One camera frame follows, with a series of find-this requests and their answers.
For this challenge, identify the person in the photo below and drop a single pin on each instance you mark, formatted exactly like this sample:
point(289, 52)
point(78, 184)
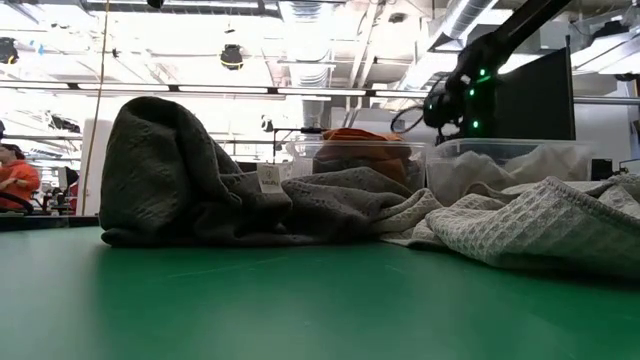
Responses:
point(20, 180)

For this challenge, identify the small black box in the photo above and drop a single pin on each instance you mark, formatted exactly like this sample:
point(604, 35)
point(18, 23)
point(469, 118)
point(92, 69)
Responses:
point(602, 170)

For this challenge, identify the black ceiling lamp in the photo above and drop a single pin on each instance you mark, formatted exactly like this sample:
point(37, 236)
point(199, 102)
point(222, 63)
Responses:
point(7, 50)
point(232, 56)

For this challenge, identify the plain white towel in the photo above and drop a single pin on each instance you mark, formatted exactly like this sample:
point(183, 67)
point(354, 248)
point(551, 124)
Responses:
point(470, 167)

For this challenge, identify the black camera on stand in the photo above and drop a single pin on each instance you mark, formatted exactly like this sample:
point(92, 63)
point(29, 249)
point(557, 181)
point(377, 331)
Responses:
point(266, 124)

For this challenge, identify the silver ventilation duct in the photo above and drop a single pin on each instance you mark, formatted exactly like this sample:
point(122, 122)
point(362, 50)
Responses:
point(310, 45)
point(465, 20)

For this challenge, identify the clear plastic bin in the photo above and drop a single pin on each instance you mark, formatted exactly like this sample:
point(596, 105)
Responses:
point(305, 160)
point(575, 150)

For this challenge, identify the black aluminium table frame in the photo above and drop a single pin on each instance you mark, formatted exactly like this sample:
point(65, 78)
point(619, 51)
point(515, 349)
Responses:
point(50, 223)

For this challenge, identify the dark grey towel white label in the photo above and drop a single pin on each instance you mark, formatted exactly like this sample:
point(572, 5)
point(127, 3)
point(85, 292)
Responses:
point(165, 175)

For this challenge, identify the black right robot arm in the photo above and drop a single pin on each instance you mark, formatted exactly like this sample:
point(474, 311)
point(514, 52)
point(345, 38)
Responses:
point(525, 20)

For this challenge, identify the white board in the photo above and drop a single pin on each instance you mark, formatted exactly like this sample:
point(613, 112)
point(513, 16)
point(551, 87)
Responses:
point(97, 170)

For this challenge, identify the grey white checked towel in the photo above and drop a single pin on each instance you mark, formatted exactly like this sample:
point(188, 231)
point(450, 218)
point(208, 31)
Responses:
point(540, 230)

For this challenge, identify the long ceiling light strip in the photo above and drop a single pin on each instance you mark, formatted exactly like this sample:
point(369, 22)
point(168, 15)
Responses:
point(225, 89)

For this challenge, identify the beige waffle towel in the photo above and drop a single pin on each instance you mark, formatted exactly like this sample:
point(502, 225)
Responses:
point(407, 217)

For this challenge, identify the grey metal rail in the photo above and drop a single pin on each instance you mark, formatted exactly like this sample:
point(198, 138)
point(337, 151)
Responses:
point(605, 100)

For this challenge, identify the black standing panel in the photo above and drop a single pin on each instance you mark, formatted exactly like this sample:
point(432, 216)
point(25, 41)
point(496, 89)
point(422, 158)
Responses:
point(540, 100)

